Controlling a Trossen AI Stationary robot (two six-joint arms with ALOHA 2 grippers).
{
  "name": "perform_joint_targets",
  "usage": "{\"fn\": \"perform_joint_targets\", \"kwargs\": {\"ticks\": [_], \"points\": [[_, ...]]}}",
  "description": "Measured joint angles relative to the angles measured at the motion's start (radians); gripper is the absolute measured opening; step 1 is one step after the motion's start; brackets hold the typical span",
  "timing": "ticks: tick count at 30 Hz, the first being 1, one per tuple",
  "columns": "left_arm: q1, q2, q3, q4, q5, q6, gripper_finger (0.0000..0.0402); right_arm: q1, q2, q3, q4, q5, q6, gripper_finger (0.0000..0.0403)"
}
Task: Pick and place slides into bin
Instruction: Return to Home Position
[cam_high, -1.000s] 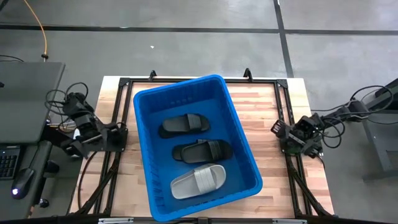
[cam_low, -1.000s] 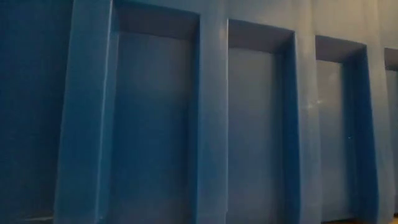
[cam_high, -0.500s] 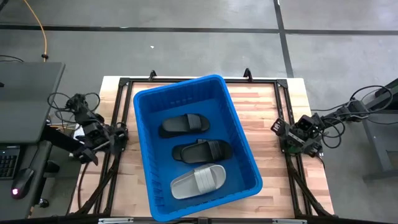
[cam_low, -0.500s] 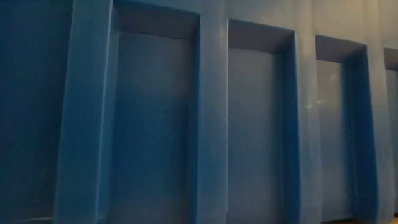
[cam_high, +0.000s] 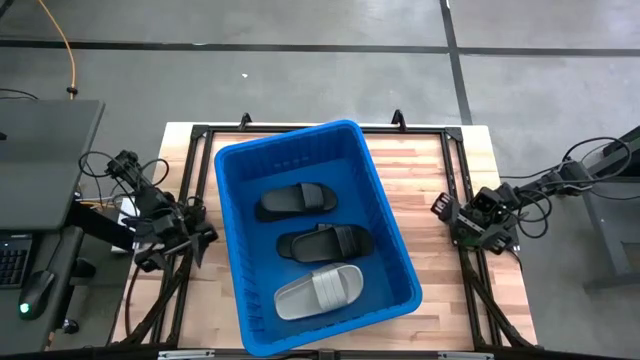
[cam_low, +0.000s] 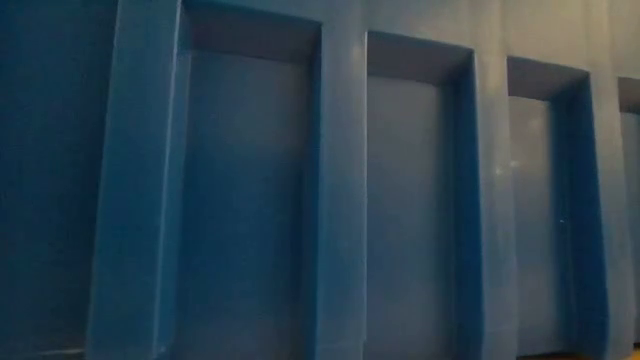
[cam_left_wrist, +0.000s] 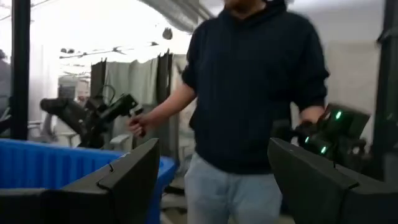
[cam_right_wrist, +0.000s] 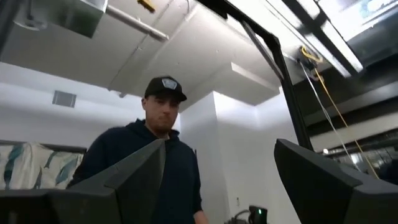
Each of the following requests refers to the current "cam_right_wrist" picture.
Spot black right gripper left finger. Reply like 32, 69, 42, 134
0, 138, 166, 224

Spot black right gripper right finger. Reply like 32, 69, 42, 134
273, 138, 398, 224

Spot person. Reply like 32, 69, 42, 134
66, 75, 210, 224

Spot black device with green light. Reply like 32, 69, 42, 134
248, 205, 269, 224

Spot white teal patterned canvas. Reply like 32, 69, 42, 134
0, 141, 85, 191

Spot white ceiling pipe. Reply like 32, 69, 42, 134
104, 4, 170, 43

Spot ceiling light panel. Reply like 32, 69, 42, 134
315, 0, 398, 43

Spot white cable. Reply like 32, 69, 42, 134
298, 60, 361, 172

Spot yellow cable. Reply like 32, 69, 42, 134
299, 45, 381, 180

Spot black aluminium rig frame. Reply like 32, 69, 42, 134
197, 0, 315, 153

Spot grey wall vent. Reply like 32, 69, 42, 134
52, 90, 78, 109

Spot silver air duct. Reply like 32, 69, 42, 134
11, 0, 109, 39

